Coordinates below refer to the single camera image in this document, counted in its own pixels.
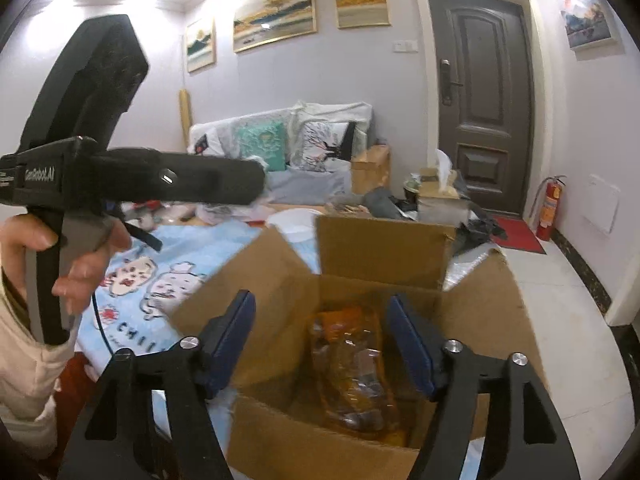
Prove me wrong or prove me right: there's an orange snack bag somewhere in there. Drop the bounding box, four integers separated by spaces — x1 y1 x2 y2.
309 304 405 445

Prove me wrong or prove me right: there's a beige sleeve forearm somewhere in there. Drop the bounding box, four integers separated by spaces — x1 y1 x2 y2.
1 278 79 462

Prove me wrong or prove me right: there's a person's left hand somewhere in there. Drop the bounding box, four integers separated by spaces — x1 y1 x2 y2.
0 212 134 316

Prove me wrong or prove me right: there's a yellow rolled mat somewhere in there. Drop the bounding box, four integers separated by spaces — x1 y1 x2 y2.
178 89 192 146

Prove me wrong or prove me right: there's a teal cushion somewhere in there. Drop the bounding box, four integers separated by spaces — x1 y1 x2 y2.
238 122 286 171

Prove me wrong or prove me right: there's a blue cartoon tablecloth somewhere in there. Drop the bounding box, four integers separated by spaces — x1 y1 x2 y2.
76 221 259 368

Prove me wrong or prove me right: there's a left landscape painting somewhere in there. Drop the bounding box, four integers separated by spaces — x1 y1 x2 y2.
184 20 216 74

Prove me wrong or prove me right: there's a white plastic bowl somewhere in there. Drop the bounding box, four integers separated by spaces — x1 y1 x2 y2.
265 207 322 244

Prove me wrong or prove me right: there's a grey sofa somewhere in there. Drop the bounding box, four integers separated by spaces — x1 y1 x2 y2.
188 101 373 205

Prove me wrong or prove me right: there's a white tree print cushion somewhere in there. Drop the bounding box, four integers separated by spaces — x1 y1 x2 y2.
291 122 356 172

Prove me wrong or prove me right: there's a brown cardboard box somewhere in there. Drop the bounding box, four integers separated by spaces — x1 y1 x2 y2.
170 216 541 479

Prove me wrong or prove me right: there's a red door mat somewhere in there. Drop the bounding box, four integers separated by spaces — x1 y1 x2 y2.
491 214 544 255

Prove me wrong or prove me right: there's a red fire extinguisher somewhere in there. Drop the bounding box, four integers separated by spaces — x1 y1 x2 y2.
529 174 567 242

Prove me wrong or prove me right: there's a large landscape painting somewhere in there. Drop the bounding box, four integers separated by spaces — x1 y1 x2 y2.
233 0 318 53

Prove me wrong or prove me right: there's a small cardboard box on sofa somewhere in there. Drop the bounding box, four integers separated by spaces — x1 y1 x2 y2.
350 145 390 195

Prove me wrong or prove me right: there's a tissue box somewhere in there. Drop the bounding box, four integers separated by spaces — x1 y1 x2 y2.
416 150 469 226

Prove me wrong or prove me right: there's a dark brown door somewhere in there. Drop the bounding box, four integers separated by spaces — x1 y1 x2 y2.
428 0 534 214

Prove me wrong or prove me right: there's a light switch panel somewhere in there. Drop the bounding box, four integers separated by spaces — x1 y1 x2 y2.
393 40 419 53

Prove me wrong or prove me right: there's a right wall picture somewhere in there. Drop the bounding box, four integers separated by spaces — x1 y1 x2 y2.
558 0 620 51

